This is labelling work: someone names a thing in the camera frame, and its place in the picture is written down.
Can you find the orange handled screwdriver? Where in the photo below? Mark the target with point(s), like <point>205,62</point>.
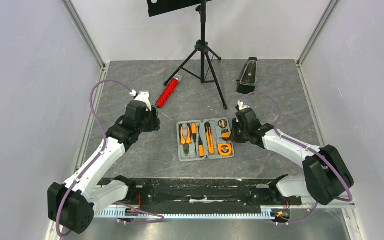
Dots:
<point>201,150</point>
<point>194,136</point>

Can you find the orange hex key set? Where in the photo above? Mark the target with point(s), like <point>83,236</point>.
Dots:
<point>225,135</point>

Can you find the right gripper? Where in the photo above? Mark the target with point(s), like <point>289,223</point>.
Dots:
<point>237,131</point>

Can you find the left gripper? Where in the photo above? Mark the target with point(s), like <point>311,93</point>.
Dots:
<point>155,121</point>

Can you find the orange tape measure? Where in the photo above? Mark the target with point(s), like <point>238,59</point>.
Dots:
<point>225,149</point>

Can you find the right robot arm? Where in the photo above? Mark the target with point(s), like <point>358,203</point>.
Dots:
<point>325,175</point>

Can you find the orange handled pliers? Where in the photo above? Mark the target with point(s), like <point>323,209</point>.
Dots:
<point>185,138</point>

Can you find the grey plastic tool case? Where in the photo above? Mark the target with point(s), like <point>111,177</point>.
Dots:
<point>216,134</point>

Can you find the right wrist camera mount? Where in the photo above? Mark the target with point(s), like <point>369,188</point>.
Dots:
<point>241,106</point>

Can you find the red glitter tube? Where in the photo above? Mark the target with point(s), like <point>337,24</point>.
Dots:
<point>171,86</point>

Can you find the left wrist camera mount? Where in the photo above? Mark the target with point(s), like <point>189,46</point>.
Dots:
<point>142,96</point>

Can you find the black tripod stand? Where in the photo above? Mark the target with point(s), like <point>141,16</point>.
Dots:
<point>204,49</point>

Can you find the grey slotted cable duct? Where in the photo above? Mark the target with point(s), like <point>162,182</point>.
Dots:
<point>120,212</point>

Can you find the black perforated stand plate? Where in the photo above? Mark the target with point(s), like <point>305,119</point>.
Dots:
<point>159,7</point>

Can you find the black metronome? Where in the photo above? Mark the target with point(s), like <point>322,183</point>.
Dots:
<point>246,82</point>

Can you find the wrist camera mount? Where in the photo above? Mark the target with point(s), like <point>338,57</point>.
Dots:
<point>241,106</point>
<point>142,96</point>

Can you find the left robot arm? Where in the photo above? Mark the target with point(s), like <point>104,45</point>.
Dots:
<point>74,203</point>

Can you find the orange black utility knife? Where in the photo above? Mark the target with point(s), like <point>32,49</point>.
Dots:
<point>209,137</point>

